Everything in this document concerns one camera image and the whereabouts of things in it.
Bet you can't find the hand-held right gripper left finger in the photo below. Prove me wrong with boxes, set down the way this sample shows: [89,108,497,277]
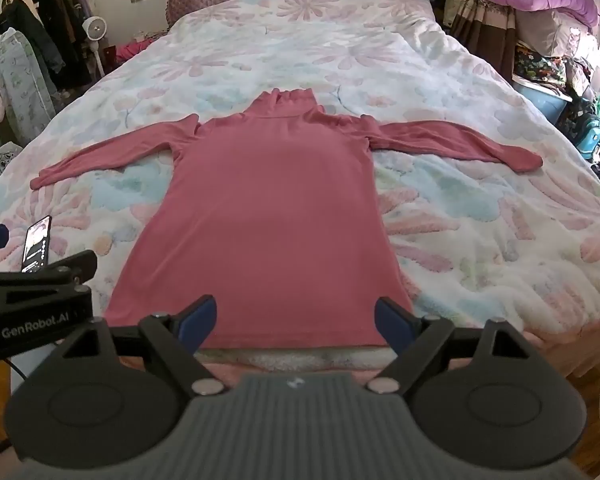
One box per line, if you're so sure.
[60,294,227,398]

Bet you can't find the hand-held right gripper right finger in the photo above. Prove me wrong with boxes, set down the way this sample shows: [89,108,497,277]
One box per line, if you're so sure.
[367,296,533,397]

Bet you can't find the pink turtleneck shirt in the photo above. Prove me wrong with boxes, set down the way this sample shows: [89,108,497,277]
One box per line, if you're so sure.
[30,87,544,351]

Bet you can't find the hanging dark clothes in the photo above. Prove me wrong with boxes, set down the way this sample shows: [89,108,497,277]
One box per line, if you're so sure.
[0,0,100,92]

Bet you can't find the black smartphone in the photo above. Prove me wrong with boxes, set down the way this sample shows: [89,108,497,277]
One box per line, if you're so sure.
[21,215,54,275]

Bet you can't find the white printed bag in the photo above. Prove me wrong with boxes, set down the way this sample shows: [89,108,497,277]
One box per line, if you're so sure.
[0,141,24,192]

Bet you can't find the floral fleece blanket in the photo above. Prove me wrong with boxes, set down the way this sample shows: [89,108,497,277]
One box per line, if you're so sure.
[0,0,600,376]

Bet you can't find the light blue quilted bag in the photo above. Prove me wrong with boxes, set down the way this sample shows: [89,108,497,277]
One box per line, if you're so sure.
[0,27,65,147]

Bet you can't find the magenta cloth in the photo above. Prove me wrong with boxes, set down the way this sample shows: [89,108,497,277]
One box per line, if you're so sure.
[114,41,150,62]

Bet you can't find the white standing fan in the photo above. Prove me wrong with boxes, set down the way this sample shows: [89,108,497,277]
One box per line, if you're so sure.
[81,15,112,82]

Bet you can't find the blue storage box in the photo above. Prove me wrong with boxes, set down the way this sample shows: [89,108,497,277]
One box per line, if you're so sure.
[511,75,571,127]

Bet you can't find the blue stroller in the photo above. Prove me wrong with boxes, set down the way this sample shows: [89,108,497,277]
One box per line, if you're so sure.
[574,99,600,186]

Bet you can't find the colourful printed cloth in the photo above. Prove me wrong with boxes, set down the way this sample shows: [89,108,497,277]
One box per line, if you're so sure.
[514,44,569,84]

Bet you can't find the brown floral curtain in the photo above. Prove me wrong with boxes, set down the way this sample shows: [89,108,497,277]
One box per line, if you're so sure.
[444,0,519,82]

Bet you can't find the grey pillow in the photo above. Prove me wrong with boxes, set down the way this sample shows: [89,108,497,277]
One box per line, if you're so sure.
[516,9,581,59]

